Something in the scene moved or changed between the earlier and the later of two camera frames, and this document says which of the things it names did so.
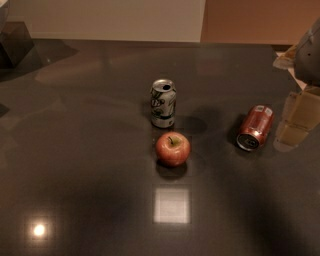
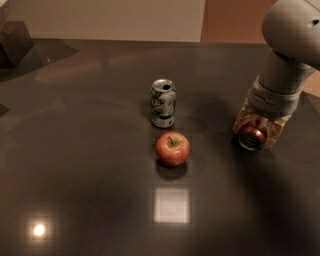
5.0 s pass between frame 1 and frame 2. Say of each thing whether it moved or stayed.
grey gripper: moved
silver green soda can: stayed
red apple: stayed
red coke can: stayed
